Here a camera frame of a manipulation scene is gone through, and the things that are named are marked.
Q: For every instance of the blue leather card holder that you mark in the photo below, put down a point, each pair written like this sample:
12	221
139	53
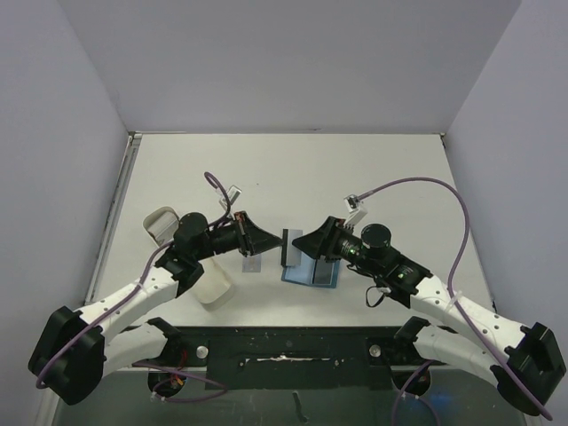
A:
302	274

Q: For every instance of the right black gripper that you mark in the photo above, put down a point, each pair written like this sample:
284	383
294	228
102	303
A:
331	240

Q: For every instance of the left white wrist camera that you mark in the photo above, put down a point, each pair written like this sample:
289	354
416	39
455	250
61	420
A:
227	197

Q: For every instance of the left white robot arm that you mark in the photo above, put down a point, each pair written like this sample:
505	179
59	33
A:
77	348

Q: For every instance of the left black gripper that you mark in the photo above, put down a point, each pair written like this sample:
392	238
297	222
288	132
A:
250	238

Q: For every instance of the dark grey credit card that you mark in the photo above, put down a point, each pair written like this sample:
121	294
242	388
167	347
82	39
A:
322	274

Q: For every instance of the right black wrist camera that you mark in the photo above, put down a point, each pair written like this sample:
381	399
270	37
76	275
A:
356	211

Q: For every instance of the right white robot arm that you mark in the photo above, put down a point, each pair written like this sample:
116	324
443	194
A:
523	363

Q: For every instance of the aluminium left side rail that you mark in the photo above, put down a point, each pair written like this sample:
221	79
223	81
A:
128	162

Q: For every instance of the white oblong plastic tray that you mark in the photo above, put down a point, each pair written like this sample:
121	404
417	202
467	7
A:
184	258

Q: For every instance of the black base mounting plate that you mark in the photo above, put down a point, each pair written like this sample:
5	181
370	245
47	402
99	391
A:
289	358

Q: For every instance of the silver VIP credit card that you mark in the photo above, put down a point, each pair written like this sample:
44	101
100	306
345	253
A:
290	256

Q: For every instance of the aluminium rail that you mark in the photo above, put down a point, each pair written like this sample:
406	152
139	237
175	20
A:
128	162
137	391

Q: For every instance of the aluminium front rail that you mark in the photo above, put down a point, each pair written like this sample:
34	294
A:
137	391

